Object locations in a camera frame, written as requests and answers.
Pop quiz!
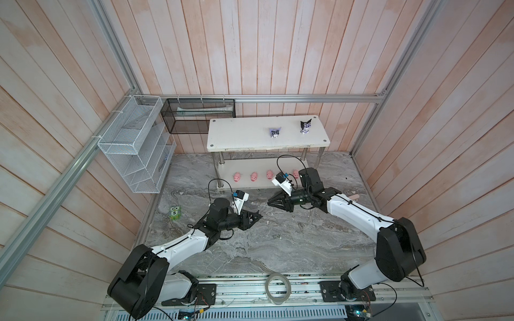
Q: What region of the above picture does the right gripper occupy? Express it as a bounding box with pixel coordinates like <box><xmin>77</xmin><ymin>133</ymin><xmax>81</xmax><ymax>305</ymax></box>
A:
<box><xmin>267</xmin><ymin>189</ymin><xmax>313</xmax><ymax>214</ymax></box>

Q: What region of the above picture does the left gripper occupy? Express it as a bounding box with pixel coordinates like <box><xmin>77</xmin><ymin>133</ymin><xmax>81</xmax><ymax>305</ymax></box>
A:
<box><xmin>218</xmin><ymin>209</ymin><xmax>261</xmax><ymax>231</ymax></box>

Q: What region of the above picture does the black purple figure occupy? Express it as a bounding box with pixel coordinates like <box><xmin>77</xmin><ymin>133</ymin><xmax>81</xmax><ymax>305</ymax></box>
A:
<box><xmin>301</xmin><ymin>119</ymin><xmax>312</xmax><ymax>135</ymax></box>

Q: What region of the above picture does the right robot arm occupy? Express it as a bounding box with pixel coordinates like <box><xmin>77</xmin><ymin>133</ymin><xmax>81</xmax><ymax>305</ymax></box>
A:
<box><xmin>268</xmin><ymin>167</ymin><xmax>426</xmax><ymax>301</ymax></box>

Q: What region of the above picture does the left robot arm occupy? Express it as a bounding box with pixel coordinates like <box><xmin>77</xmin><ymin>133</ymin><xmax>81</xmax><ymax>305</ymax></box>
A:
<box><xmin>107</xmin><ymin>198</ymin><xmax>262</xmax><ymax>320</ymax></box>

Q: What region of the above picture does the white two-tier shelf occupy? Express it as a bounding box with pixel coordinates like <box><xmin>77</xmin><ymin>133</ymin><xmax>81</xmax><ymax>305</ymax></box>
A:
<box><xmin>207</xmin><ymin>115</ymin><xmax>331</xmax><ymax>190</ymax></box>

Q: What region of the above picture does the green frog block toy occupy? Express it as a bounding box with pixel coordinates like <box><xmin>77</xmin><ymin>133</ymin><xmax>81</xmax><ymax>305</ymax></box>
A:
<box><xmin>168</xmin><ymin>206</ymin><xmax>182</xmax><ymax>221</ymax></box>

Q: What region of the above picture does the clear tape roll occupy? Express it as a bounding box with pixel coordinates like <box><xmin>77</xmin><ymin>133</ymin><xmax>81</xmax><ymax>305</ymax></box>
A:
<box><xmin>264</xmin><ymin>272</ymin><xmax>292</xmax><ymax>305</ymax></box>

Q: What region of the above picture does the black mesh basket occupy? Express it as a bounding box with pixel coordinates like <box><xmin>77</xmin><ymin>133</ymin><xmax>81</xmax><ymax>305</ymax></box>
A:
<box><xmin>161</xmin><ymin>98</ymin><xmax>236</xmax><ymax>135</ymax></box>

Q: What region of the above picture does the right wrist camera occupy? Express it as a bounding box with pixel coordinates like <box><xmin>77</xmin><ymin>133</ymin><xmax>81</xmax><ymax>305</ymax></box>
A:
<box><xmin>272</xmin><ymin>172</ymin><xmax>293</xmax><ymax>196</ymax></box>

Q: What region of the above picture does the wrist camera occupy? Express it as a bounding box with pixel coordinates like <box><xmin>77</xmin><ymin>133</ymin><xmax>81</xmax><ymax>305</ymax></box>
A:
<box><xmin>272</xmin><ymin>172</ymin><xmax>293</xmax><ymax>196</ymax></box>
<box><xmin>233</xmin><ymin>190</ymin><xmax>249</xmax><ymax>214</ymax></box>

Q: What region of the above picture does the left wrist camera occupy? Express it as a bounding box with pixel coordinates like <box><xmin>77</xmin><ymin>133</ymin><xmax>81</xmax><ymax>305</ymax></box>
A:
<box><xmin>233</xmin><ymin>190</ymin><xmax>249</xmax><ymax>214</ymax></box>

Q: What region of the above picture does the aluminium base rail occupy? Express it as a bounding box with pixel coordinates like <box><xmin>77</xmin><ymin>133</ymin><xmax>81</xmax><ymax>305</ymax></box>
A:
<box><xmin>140</xmin><ymin>274</ymin><xmax>440</xmax><ymax>320</ymax></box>

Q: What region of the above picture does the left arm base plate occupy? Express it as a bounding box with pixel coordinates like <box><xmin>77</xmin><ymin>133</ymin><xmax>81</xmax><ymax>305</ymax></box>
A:
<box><xmin>161</xmin><ymin>284</ymin><xmax>217</xmax><ymax>306</ymax></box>

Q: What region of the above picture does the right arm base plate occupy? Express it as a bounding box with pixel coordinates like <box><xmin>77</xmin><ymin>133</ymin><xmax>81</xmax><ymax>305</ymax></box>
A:
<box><xmin>319</xmin><ymin>281</ymin><xmax>376</xmax><ymax>302</ymax></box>

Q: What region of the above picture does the white wire mesh rack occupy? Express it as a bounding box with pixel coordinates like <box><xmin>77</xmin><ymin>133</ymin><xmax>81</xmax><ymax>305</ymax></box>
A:
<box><xmin>98</xmin><ymin>95</ymin><xmax>177</xmax><ymax>194</ymax></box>

